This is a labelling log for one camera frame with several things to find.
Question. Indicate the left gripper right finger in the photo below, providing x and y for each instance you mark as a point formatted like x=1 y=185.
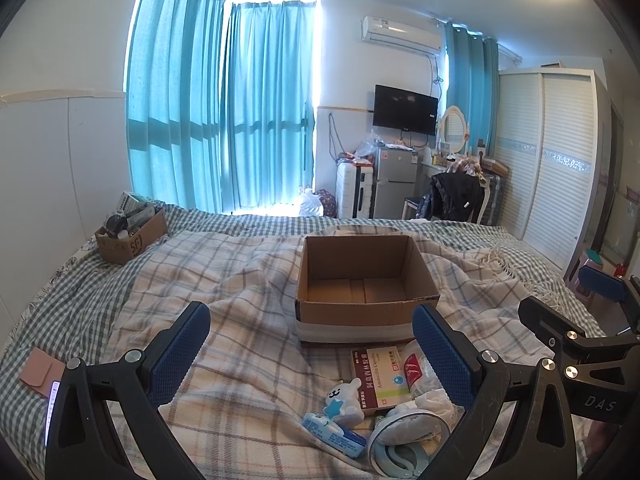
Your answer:
x=477 y=381

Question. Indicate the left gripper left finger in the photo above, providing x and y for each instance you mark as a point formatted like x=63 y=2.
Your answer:
x=84 y=442

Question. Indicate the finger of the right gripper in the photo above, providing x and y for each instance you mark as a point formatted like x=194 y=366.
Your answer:
x=554 y=330
x=602 y=284

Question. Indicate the light blue folding hanger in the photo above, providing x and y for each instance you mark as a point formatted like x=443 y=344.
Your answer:
x=404 y=443

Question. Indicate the blue white tissue pack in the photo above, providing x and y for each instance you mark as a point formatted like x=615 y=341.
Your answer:
x=336 y=436

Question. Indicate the clear plastic bottle red label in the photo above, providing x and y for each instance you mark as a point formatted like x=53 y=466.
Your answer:
x=420 y=375

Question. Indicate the smartphone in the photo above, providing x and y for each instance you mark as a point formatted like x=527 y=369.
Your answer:
x=53 y=393

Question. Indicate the pink wallet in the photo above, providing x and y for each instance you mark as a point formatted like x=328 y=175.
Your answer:
x=40 y=371

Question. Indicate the amoxicillin medicine box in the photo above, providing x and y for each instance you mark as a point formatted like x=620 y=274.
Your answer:
x=383 y=381

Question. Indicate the green checked bed sheet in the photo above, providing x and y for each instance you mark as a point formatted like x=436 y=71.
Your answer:
x=73 y=316

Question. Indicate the white bear figurine blue star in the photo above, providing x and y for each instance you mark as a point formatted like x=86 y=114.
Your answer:
x=343 y=404

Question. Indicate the beige plaid blanket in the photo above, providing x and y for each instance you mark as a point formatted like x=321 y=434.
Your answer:
x=238 y=411

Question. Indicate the open brown cardboard box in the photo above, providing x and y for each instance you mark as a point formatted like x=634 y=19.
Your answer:
x=360 y=289

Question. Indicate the white sliding wardrobe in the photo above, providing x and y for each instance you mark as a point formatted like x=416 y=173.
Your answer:
x=552 y=133

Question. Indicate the chair with black jacket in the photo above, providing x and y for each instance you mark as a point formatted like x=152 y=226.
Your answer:
x=459 y=193

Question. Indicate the oval white vanity mirror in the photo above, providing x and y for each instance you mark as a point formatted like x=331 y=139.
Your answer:
x=452 y=131

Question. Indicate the small cardboard box with clutter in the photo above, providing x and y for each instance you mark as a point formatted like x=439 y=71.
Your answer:
x=134 y=225

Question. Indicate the silver mini fridge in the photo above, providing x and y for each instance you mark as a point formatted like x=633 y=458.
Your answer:
x=394 y=180

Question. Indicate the white suitcase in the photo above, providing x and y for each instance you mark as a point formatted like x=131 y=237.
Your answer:
x=353 y=191

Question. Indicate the white plastic bag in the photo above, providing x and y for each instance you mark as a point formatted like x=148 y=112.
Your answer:
x=308 y=204

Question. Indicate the narrow blue curtain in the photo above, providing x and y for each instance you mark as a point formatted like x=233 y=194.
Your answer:
x=473 y=87

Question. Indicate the white air conditioner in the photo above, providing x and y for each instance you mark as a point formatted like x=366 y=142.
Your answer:
x=414 y=39

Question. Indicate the large blue window curtain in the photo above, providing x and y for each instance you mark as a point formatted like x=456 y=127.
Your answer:
x=220 y=102

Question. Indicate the black wall television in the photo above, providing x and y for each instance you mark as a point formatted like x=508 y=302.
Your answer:
x=404 y=110

